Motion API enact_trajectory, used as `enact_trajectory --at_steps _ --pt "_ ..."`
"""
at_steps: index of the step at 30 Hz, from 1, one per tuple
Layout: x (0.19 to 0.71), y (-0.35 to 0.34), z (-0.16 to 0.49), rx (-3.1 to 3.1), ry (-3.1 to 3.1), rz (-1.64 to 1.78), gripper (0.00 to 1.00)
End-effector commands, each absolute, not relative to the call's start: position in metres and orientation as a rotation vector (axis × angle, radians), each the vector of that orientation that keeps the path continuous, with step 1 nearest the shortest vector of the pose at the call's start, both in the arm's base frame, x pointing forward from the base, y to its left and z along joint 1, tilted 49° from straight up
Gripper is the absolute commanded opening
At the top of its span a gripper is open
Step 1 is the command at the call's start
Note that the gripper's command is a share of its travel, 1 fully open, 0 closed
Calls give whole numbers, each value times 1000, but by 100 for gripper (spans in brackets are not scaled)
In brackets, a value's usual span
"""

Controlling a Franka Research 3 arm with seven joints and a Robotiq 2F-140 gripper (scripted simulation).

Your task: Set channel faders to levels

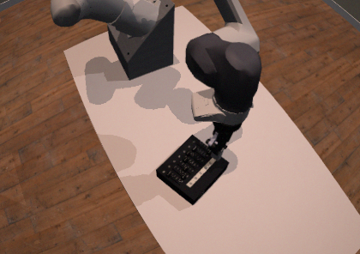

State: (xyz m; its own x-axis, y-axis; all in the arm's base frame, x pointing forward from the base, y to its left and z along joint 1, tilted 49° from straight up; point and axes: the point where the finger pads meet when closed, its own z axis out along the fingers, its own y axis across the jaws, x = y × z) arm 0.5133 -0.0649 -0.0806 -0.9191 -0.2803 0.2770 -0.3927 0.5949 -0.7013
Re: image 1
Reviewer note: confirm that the black lighting desk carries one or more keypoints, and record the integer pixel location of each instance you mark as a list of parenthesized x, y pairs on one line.
[(190, 171)]

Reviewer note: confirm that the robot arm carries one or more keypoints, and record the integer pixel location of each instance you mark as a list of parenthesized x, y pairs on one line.
[(219, 59)]

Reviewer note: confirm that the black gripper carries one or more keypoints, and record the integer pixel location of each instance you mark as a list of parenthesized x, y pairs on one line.
[(221, 131)]

